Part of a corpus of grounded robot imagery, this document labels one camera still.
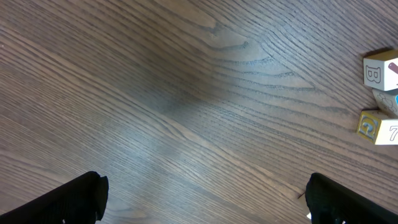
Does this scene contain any blue-top wooden block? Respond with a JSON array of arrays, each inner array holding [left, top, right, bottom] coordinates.
[[372, 88, 397, 118]]

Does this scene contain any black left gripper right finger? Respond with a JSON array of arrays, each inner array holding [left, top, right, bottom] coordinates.
[[305, 172, 397, 224]]

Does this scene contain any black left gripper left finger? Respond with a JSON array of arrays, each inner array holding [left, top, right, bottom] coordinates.
[[1, 171, 109, 224]]

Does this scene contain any wooden block pencil picture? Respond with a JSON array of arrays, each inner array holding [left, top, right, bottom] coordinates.
[[363, 50, 397, 91]]

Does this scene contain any plain wooden block lower middle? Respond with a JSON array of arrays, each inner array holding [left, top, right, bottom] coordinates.
[[356, 110, 397, 145]]

